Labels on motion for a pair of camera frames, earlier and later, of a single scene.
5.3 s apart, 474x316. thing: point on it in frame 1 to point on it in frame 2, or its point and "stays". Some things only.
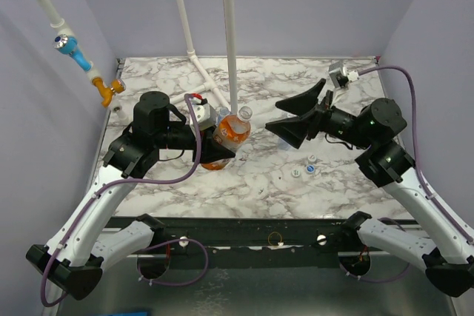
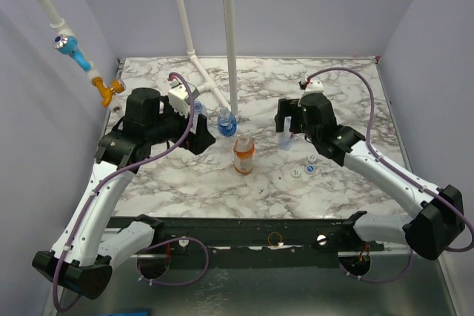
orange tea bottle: [232, 132] to [244, 152]
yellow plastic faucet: [107, 93] stays
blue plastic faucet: [67, 45] stays
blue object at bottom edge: [132, 314] stays
